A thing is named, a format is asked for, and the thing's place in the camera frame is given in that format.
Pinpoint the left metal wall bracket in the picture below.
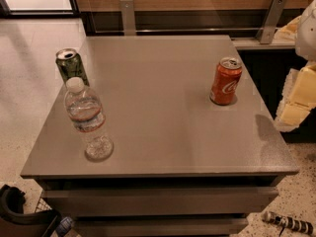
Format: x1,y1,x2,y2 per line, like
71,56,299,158
119,0,136,36

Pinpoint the upper cabinet drawer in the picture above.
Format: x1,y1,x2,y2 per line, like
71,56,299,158
43,187,277,217

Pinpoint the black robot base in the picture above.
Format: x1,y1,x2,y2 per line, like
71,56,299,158
0,185,73,237

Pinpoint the green soda can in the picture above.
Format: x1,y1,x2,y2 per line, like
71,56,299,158
55,48,89,86

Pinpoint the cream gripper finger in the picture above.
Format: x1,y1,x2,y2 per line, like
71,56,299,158
275,63,316,132
275,16,300,40

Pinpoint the right metal wall bracket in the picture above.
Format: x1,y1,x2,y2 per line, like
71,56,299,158
256,0,287,44

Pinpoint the orange coke can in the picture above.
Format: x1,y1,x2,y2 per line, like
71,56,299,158
210,57,242,106

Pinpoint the metal wall bracket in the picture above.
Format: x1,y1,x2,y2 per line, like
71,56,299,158
119,0,136,36
256,0,287,44

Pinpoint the cabinet drawer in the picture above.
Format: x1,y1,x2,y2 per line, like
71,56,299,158
75,218,248,237
43,187,277,217

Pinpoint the lower cabinet drawer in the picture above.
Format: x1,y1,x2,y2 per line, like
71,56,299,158
75,218,248,237

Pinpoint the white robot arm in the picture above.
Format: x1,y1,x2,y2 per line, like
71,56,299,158
275,0,316,132

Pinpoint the clear plastic water bottle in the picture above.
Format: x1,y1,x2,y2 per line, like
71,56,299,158
64,77,114,162

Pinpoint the black white striped cable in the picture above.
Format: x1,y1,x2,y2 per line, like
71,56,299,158
262,210,316,237

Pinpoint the grey drawer cabinet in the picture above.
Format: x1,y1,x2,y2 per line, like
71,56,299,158
22,36,297,223

